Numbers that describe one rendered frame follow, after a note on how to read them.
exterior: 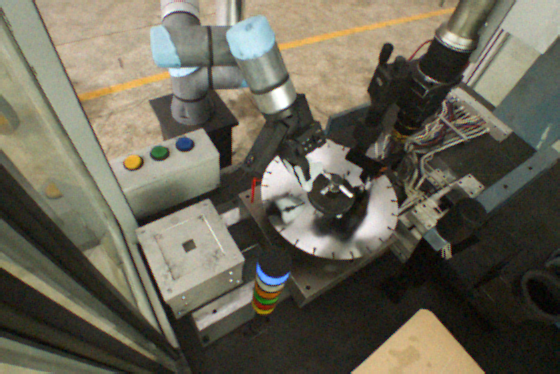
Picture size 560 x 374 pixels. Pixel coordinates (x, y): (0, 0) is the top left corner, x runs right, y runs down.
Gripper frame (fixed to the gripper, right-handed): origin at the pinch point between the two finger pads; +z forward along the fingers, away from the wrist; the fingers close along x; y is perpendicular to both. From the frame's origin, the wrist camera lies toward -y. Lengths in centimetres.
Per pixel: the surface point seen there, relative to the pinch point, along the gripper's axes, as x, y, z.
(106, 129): 179, -28, 7
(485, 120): 7, 92, 42
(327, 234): -7.6, -3.1, 7.7
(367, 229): -11.1, 4.9, 11.7
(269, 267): -22.0, -19.7, -12.7
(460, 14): -20.8, 27.4, -24.8
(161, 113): 67, -8, -12
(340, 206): -5.0, 4.1, 6.8
